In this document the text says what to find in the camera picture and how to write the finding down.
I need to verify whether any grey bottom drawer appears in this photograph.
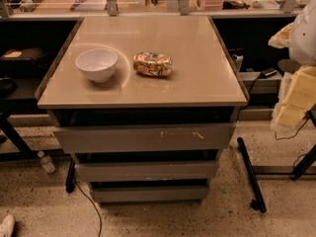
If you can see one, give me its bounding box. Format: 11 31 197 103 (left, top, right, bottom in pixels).
90 186 208 203

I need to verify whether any grey drawer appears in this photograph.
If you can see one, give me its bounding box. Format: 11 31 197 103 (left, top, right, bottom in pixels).
90 186 208 203
54 123 235 153
75 161 219 182

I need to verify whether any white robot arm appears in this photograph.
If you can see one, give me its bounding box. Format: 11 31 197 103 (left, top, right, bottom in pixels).
268 0 316 132

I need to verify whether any grey drawer cabinet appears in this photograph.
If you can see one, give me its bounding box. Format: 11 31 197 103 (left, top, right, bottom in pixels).
37 16 249 203

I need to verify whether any grey top drawer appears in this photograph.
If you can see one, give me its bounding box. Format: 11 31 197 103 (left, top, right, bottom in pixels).
54 123 235 153

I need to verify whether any grey middle drawer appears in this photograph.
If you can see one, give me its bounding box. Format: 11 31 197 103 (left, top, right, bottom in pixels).
75 161 219 182

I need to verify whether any crushed gold can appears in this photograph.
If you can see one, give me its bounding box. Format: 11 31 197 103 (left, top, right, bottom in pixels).
133 52 173 77

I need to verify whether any white bowl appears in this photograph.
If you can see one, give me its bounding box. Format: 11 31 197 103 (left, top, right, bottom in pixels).
75 48 119 82

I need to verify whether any black phone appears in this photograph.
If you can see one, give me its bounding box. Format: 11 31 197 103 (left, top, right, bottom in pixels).
260 68 277 78

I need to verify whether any plastic water bottle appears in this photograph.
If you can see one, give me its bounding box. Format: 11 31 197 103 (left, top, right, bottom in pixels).
38 151 56 174

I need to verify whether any black table leg bar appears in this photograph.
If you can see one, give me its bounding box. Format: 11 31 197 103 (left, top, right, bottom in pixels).
237 137 267 213

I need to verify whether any dark side table top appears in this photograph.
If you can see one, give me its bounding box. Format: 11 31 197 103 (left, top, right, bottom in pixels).
277 59 300 73

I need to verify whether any black left desk leg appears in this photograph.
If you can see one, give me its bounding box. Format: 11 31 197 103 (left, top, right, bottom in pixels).
0 113 34 157

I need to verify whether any white shoe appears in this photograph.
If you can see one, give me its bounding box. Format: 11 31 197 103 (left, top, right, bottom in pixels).
0 214 15 237

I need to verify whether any black floor cable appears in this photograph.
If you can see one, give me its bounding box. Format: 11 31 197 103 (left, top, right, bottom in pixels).
74 178 104 237

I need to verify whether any black thin cable right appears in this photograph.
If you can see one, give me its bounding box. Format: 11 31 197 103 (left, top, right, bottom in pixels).
274 117 310 141

